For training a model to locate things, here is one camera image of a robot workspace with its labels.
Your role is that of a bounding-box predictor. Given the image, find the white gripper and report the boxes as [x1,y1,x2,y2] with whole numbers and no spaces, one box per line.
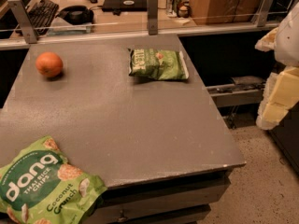
[255,2,299,130]

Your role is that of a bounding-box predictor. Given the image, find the green jalapeno chip bag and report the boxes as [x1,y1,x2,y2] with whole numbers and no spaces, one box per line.
[129,49,189,81]

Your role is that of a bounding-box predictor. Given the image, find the green rice chip bag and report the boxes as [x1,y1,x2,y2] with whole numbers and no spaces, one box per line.
[0,136,107,224]

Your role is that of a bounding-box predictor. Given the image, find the brown cardboard box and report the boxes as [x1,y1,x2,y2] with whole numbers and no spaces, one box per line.
[189,0,261,25]

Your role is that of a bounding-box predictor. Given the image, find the metal can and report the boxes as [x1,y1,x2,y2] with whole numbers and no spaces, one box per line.
[165,0,181,17]

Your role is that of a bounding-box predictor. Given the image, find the grey cabinet drawers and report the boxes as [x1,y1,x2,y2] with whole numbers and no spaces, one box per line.
[83,172,230,224]

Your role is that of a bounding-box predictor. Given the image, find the black laptop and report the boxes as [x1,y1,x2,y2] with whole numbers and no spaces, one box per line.
[102,0,147,12]

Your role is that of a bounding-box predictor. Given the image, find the black headphones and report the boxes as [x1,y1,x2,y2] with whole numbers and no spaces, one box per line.
[58,6,93,25]

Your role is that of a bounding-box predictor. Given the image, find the orange fruit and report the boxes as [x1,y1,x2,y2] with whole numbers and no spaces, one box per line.
[36,52,64,77]

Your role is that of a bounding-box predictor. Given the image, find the black keyboard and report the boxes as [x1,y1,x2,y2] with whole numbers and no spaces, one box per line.
[27,0,59,35]

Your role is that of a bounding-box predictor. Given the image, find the glass divider with metal posts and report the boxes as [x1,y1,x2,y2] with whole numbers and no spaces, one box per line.
[1,0,284,50]

